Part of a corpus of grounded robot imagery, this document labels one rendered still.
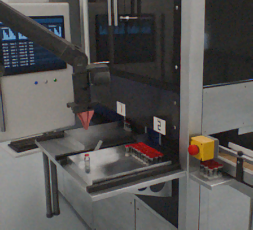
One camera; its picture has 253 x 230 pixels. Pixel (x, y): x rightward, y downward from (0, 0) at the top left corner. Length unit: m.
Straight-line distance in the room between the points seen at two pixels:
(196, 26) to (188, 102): 0.28
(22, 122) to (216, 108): 1.15
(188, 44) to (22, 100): 1.12
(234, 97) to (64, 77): 1.09
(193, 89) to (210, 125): 0.18
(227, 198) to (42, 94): 1.17
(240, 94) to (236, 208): 0.52
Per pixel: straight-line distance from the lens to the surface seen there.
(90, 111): 1.28
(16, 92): 2.14
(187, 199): 1.54
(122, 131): 1.95
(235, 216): 1.78
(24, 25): 1.21
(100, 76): 1.26
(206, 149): 1.38
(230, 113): 1.55
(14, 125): 2.18
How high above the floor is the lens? 1.49
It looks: 14 degrees down
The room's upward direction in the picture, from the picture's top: 1 degrees counter-clockwise
